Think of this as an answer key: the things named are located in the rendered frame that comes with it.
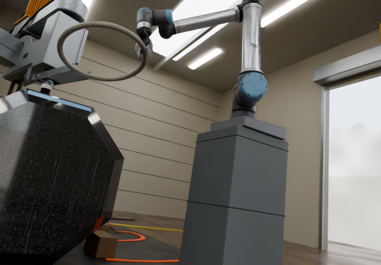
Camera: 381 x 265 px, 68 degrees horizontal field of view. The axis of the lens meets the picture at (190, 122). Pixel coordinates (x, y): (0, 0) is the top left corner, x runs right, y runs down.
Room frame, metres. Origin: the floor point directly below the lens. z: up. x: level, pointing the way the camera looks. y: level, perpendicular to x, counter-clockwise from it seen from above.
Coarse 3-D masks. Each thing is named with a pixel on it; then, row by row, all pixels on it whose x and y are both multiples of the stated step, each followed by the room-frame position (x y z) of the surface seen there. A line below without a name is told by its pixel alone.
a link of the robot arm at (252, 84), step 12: (252, 0) 1.42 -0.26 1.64; (252, 12) 1.43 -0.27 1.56; (252, 24) 1.43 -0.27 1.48; (252, 36) 1.44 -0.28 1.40; (252, 48) 1.44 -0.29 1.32; (252, 60) 1.44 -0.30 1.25; (240, 72) 1.47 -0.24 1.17; (252, 72) 1.41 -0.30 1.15; (240, 84) 1.44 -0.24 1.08; (252, 84) 1.42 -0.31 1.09; (264, 84) 1.42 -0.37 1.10; (240, 96) 1.50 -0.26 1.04; (252, 96) 1.43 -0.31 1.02
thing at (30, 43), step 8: (24, 40) 2.13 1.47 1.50; (32, 40) 2.05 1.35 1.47; (24, 48) 2.08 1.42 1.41; (32, 48) 1.96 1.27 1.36; (24, 56) 2.04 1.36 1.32; (32, 56) 1.92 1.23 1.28; (16, 64) 2.12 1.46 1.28; (24, 64) 2.00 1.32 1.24; (8, 72) 2.22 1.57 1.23; (16, 72) 2.12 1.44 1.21; (24, 72) 2.09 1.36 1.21; (32, 72) 2.07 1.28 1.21; (16, 80) 2.30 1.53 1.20; (40, 80) 2.22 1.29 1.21
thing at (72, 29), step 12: (84, 24) 1.22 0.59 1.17; (96, 24) 1.22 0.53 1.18; (108, 24) 1.23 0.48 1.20; (60, 36) 1.30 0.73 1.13; (132, 36) 1.31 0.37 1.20; (60, 48) 1.37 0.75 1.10; (144, 48) 1.40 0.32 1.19; (144, 60) 1.50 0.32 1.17; (84, 72) 1.60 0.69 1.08; (132, 72) 1.62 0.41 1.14
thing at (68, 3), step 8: (56, 0) 1.83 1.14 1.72; (64, 0) 1.77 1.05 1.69; (72, 0) 1.78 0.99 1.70; (80, 0) 1.81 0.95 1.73; (48, 8) 1.90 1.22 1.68; (56, 8) 1.79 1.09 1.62; (64, 8) 1.78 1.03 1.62; (72, 8) 1.78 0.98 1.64; (80, 8) 1.82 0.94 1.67; (40, 16) 1.98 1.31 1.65; (48, 16) 1.90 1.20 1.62; (72, 16) 1.85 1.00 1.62; (80, 16) 1.84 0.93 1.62; (32, 24) 2.06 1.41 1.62; (40, 24) 2.03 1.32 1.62; (16, 32) 2.25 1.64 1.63; (24, 32) 2.19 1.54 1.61; (32, 32) 2.18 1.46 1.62; (40, 32) 2.16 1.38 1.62
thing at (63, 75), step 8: (40, 72) 1.86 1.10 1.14; (48, 72) 1.77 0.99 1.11; (56, 72) 1.68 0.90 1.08; (64, 72) 1.61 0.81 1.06; (72, 72) 1.59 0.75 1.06; (88, 72) 1.64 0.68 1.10; (32, 80) 1.94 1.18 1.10; (56, 80) 1.82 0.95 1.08; (64, 80) 1.79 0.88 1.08; (72, 80) 1.75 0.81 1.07; (80, 80) 1.71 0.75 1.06
